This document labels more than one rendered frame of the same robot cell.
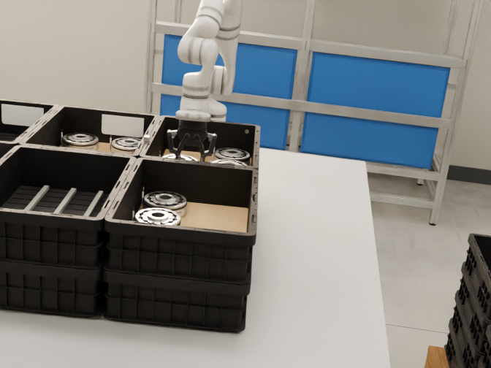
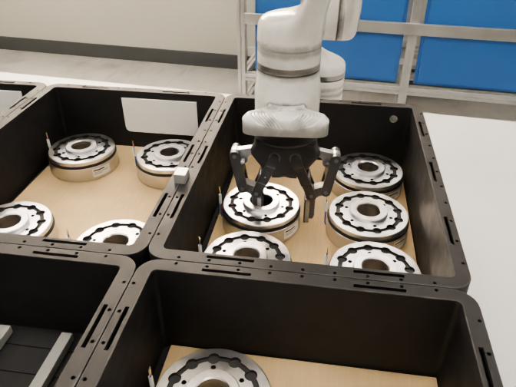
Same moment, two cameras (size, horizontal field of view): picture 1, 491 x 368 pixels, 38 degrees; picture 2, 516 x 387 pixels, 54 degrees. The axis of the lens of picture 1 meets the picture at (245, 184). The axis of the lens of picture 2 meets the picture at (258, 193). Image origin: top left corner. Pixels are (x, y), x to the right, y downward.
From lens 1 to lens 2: 135 cm
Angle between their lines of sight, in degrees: 15
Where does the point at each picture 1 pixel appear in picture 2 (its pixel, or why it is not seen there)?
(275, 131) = (385, 61)
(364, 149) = (492, 77)
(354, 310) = not seen: outside the picture
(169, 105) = not seen: hidden behind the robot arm
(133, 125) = (178, 114)
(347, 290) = not seen: outside the picture
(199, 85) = (299, 44)
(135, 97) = (233, 27)
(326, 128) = (447, 54)
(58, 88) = (159, 23)
